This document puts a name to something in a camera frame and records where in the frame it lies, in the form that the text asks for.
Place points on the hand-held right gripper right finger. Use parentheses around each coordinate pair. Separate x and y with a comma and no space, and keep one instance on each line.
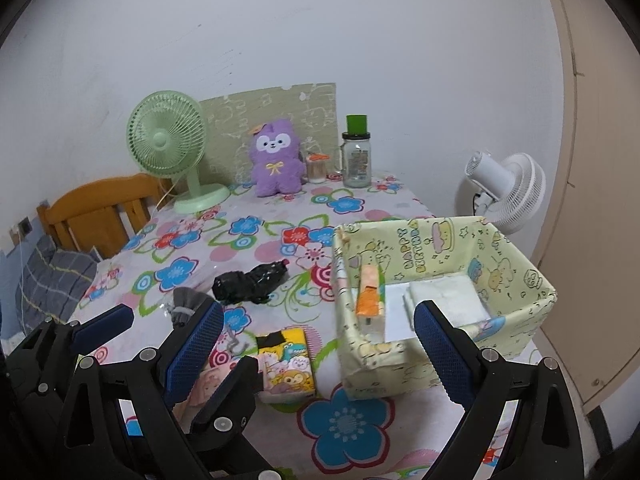
(442,355)

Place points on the grey fabric pouch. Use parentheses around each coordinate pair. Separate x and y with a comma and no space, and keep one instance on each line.
(187,305)

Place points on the clear cotton swab container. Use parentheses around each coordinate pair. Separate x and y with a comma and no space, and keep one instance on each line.
(316,167)

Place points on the white paper sheet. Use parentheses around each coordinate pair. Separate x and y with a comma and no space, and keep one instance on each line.
(397,315)

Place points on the grey plaid bedding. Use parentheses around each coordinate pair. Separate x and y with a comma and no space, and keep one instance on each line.
(50,280)

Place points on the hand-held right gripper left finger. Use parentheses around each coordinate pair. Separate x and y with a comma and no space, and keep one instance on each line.
(192,355)

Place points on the wooden chair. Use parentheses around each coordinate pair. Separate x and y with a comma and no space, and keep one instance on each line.
(95,210)

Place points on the green desk fan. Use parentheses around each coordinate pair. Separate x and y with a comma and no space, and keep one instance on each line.
(165,140)

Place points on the purple plush toy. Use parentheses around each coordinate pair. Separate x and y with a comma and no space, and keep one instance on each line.
(277,165)

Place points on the black plastic bundle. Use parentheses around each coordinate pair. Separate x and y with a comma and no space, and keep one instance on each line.
(247,285)

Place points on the beige cartoon cushion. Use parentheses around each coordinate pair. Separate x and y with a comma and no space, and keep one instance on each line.
(230,125)

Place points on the beige wooden door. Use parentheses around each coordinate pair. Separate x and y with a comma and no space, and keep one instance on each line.
(590,160)

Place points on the yellow cartoon tissue packet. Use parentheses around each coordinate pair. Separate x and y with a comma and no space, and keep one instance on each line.
(287,365)

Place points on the glass jar with green lid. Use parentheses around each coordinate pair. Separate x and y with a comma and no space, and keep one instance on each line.
(356,160)

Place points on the pink wet wipes packet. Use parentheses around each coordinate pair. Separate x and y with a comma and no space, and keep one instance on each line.
(215,377)

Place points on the white fan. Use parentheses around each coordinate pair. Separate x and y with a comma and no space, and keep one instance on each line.
(505,185)

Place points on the white folded cloth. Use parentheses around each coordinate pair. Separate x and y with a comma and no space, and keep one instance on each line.
(450,292)

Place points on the floral tablecloth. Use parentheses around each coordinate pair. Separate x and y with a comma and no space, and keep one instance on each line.
(345,420)

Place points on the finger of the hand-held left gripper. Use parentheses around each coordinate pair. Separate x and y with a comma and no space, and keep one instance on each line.
(105,326)
(240,385)

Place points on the small cartoon printed packet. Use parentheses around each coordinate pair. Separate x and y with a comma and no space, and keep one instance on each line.
(487,329)

